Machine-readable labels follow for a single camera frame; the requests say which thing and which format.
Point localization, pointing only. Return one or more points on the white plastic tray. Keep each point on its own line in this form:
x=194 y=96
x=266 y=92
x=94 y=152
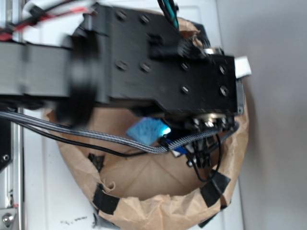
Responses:
x=52 y=198

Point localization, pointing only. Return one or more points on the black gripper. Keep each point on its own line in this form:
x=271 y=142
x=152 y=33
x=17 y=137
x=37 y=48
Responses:
x=160 y=70

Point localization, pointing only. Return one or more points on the blue sponge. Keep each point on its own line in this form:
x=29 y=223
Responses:
x=148 y=130

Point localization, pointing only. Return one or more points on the aluminium frame rail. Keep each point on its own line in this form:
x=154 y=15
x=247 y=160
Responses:
x=12 y=206

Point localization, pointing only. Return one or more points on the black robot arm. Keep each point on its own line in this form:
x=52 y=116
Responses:
x=72 y=78

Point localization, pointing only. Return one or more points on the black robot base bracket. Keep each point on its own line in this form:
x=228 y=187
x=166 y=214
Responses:
x=5 y=143

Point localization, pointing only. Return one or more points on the brown paper-lined bin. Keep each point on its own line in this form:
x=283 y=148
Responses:
x=158 y=192

